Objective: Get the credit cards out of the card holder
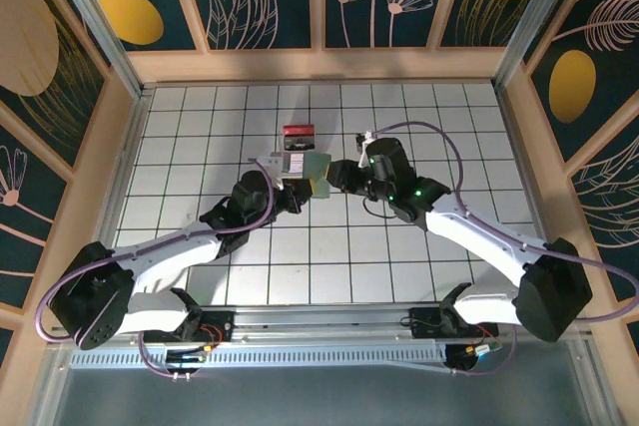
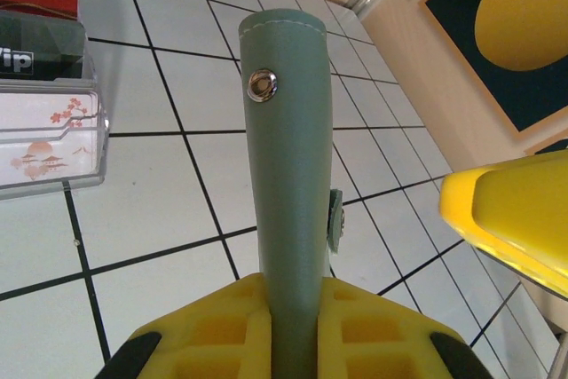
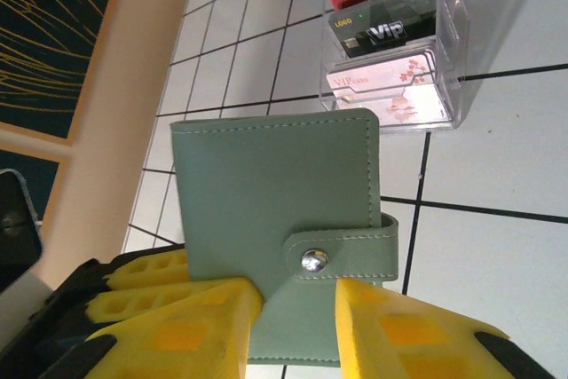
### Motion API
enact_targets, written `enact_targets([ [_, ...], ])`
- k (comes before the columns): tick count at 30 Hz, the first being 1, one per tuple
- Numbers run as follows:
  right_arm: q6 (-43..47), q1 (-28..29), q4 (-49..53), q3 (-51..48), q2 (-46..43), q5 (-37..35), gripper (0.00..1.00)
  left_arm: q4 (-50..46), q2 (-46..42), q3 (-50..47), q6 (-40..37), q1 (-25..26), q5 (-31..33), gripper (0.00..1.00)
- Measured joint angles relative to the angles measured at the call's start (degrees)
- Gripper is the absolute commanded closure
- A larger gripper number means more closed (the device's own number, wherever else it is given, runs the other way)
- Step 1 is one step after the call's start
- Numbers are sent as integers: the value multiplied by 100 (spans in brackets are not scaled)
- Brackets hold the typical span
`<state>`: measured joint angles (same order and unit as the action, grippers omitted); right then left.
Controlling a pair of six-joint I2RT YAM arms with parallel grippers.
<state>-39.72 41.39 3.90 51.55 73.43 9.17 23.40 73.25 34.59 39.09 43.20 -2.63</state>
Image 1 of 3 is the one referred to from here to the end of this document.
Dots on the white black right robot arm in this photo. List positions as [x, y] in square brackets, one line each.
[489, 231]

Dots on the aluminium table side rail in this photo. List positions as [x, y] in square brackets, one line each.
[116, 196]
[522, 146]

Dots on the grey metal platform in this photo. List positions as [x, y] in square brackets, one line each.
[319, 396]

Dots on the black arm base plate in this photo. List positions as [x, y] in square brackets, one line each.
[422, 331]
[219, 318]

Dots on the white card with pink lines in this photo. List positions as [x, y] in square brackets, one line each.
[295, 165]

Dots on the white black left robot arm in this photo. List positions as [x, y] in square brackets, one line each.
[165, 251]

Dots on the black card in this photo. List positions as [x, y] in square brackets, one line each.
[299, 143]

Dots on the aluminium corner post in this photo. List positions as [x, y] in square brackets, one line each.
[533, 22]
[102, 32]

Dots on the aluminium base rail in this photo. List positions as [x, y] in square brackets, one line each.
[324, 321]

